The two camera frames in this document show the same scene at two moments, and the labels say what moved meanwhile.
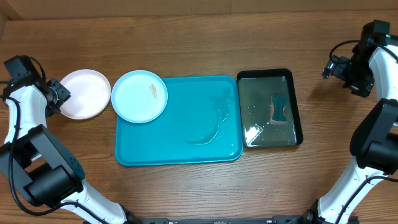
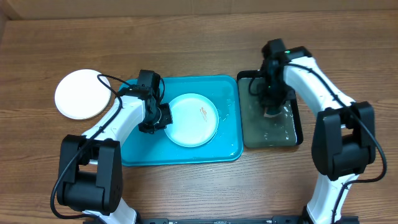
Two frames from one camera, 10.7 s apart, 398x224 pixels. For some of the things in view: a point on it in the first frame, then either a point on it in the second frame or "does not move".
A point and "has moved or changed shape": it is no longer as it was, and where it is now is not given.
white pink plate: [90, 94] does not move
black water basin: [255, 89] does not move
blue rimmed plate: [139, 96] has moved or changed shape
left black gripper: [63, 92] → [166, 119]
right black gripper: [337, 70] → [273, 106]
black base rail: [221, 220] does not move
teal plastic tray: [201, 122] does not move
